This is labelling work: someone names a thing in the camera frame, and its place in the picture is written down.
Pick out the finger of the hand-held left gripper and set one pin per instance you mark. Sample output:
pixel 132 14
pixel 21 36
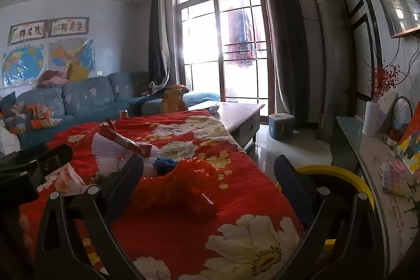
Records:
pixel 46 155
pixel 16 186

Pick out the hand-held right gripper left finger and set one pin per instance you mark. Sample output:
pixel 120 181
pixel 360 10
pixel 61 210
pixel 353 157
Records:
pixel 128 181

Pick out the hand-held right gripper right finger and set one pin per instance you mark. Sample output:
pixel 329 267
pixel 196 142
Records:
pixel 290 181

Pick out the blue rubber glove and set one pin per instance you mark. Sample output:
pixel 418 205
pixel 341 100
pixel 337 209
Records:
pixel 164 165

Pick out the yellow round bin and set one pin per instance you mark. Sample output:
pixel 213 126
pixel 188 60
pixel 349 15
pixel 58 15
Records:
pixel 341 173

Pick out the white and red wrapper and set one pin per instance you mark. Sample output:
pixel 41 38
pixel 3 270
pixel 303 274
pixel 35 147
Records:
pixel 69 180

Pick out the white plastic bag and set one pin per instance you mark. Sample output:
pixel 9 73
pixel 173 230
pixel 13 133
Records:
pixel 105 155

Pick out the red carton wrapper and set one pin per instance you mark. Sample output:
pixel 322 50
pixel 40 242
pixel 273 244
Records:
pixel 124 142

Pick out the orange patterned clothes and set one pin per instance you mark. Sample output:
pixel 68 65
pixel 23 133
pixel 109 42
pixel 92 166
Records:
pixel 32 117

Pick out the white cloth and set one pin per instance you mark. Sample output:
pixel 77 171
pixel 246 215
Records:
pixel 8 139

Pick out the blue storage stool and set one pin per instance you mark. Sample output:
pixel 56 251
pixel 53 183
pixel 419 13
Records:
pixel 281 127

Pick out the red plastic bag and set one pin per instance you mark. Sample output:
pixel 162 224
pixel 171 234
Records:
pixel 183 188

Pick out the blue patterned sofa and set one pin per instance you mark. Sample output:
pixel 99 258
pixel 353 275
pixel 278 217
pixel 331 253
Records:
pixel 82 96

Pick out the red floral blanket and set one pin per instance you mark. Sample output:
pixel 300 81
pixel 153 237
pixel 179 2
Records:
pixel 183 234

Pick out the pink clothes pile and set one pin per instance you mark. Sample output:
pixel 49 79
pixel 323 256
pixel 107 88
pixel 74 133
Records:
pixel 52 78

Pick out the grey coffee table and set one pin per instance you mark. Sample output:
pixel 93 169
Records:
pixel 236 116

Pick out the dark blue cloth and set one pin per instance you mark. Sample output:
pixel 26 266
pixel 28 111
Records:
pixel 151 96

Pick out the yellow pillow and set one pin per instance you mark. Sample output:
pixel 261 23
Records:
pixel 78 72

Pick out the blue world map poster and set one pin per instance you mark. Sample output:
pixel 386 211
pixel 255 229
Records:
pixel 23 65

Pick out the orange stuffed toy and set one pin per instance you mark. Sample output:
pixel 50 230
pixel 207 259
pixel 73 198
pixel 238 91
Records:
pixel 172 99

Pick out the white ribbed vase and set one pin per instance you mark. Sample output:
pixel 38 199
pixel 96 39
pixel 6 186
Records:
pixel 370 119

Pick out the orange country map poster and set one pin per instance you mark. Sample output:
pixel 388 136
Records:
pixel 70 53

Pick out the clear bead organizer box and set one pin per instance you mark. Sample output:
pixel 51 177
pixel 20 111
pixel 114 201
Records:
pixel 397 178

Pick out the glass-topped cabinet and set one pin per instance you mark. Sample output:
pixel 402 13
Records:
pixel 393 221

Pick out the red yarn bundle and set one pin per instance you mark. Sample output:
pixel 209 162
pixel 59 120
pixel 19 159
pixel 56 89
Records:
pixel 395 133

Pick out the white box with purple print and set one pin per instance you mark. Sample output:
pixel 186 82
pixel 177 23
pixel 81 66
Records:
pixel 387 112

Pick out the framed calligraphy poster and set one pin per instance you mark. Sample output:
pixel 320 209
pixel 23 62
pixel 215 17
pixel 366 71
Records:
pixel 69 26
pixel 28 33

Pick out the colourful figure painting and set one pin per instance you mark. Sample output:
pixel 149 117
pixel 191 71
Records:
pixel 410 148

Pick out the grey standing air conditioner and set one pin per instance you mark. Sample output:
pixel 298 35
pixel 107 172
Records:
pixel 331 53

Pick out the dark narrow curtain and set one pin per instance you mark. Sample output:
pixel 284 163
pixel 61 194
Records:
pixel 159 43

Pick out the grey wide curtain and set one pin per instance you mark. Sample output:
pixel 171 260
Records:
pixel 285 37

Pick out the hanging laundry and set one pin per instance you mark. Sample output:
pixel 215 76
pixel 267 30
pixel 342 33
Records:
pixel 244 37

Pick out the glass sliding door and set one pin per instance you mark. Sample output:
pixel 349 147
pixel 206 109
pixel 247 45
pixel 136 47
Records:
pixel 203 37

